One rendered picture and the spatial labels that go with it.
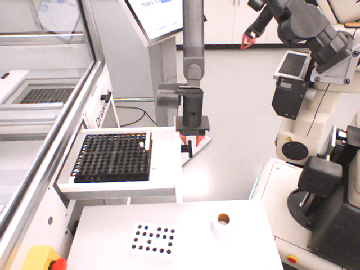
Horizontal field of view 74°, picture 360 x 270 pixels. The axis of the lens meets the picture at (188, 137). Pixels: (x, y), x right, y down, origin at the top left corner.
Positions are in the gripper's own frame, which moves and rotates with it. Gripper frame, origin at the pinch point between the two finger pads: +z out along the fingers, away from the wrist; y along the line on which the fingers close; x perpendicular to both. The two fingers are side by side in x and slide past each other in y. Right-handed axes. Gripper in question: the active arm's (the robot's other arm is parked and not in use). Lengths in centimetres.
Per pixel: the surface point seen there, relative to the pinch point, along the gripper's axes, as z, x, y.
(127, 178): 3.5, 10.7, 19.7
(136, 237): 10.6, 25.6, 16.5
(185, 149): -1.4, 4.1, 2.0
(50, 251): 0.5, 33.2, 33.2
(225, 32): 57, -293, -69
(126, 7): -23, -80, 29
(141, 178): 3.0, 11.1, 15.6
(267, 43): 71, -292, -133
